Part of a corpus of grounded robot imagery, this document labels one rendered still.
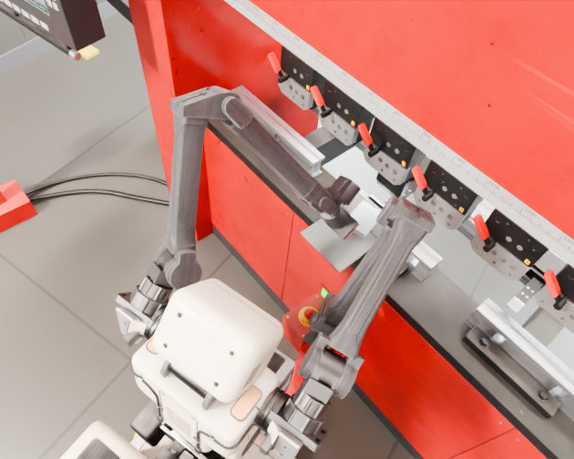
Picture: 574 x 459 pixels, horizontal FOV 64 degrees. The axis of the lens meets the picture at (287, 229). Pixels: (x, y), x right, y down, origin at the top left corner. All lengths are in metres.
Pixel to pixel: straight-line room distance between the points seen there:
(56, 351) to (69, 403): 0.27
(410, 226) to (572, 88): 0.38
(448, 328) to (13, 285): 2.11
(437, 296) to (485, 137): 0.63
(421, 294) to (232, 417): 0.82
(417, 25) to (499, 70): 0.21
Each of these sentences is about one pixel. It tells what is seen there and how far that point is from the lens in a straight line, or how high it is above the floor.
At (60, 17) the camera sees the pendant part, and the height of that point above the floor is 1.35.
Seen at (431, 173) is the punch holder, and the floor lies 1.30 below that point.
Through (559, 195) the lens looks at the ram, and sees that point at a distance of 1.12.
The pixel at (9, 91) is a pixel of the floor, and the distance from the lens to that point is 3.81.
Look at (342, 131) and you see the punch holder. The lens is 1.45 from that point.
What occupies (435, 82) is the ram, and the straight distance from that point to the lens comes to 1.16.
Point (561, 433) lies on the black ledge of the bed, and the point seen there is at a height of 0.88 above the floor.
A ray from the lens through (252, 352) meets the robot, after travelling 0.85.
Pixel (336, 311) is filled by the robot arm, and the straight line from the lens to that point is 1.19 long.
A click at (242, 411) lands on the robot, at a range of 0.97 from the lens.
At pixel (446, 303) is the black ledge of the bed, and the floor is 0.88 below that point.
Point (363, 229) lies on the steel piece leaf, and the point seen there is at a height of 1.00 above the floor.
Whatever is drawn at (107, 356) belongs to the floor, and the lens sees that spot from 2.41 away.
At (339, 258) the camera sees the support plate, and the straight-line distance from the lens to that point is 1.41.
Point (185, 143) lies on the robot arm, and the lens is 0.97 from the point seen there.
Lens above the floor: 2.18
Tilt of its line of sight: 55 degrees down
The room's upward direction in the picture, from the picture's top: 7 degrees clockwise
